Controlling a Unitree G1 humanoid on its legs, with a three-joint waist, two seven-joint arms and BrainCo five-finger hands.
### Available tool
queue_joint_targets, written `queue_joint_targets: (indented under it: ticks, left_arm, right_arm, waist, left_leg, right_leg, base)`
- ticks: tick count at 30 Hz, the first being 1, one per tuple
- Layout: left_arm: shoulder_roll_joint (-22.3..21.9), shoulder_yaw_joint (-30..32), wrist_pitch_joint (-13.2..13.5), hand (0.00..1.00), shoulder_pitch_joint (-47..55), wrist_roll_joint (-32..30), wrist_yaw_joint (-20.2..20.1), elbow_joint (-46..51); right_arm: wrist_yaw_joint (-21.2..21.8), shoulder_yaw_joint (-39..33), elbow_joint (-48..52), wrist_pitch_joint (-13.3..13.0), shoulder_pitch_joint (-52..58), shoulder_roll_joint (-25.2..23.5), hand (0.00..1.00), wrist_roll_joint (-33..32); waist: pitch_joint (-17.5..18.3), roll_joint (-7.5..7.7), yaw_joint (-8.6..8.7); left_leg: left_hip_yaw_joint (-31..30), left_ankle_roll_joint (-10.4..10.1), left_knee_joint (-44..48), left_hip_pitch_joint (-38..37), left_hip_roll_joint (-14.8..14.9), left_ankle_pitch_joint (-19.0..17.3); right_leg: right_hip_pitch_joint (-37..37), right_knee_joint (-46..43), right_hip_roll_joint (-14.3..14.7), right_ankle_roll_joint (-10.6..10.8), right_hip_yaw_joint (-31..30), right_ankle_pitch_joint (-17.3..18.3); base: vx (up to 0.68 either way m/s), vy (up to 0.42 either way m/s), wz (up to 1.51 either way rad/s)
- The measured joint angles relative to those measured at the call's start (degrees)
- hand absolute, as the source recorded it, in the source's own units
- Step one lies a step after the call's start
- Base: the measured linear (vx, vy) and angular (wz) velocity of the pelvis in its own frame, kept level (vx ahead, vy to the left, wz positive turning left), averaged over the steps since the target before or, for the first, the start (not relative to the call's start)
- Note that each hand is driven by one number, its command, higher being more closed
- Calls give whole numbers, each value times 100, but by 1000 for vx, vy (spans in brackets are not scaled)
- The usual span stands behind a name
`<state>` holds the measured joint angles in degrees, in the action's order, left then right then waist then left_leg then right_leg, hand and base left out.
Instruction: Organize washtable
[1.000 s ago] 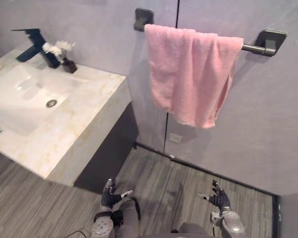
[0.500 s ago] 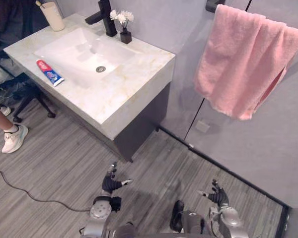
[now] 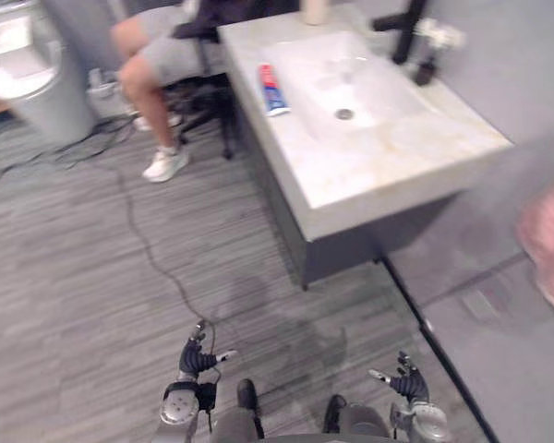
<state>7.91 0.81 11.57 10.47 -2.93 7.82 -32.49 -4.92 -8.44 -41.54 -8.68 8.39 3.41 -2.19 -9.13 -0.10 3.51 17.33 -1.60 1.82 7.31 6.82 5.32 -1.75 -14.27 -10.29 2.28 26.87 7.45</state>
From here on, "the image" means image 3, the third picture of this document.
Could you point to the white flower decoration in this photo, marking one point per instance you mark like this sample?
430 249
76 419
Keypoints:
441 34

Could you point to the beige cup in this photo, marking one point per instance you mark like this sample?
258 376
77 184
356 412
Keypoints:
315 10

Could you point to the sink drain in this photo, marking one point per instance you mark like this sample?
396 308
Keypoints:
345 113

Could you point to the silver left robot leg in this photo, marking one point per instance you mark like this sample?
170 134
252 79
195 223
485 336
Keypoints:
242 417

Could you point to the silver right robot leg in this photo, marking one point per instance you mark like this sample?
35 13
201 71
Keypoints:
351 417

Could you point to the black faucet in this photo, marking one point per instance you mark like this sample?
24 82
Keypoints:
401 27

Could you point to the silver robot leg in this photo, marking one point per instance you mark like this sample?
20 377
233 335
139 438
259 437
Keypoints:
242 417
351 417

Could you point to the black office chair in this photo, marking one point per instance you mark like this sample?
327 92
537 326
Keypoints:
208 97

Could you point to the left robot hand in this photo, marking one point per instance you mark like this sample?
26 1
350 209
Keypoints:
195 357

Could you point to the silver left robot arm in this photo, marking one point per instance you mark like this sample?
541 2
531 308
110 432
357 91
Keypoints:
181 408

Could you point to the dark glass soap bottle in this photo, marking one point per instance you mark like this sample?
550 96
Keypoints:
427 69

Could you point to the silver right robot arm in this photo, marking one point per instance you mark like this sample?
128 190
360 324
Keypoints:
417 422

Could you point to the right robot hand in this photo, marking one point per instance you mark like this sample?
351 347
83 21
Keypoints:
408 380

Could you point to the dark grey vanity cabinet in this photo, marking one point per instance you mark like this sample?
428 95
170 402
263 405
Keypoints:
314 231

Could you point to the white toilet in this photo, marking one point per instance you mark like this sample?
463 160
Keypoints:
32 74

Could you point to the white power strip box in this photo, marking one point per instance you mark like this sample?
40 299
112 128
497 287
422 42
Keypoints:
107 94

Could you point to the marble washbasin countertop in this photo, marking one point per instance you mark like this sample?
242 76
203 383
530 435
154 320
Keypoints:
364 115

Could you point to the person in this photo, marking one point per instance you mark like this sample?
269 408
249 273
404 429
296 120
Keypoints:
161 78

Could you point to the red blue toothpaste tube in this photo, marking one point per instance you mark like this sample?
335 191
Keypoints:
272 90

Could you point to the pink towel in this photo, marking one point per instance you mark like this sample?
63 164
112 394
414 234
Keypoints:
547 240

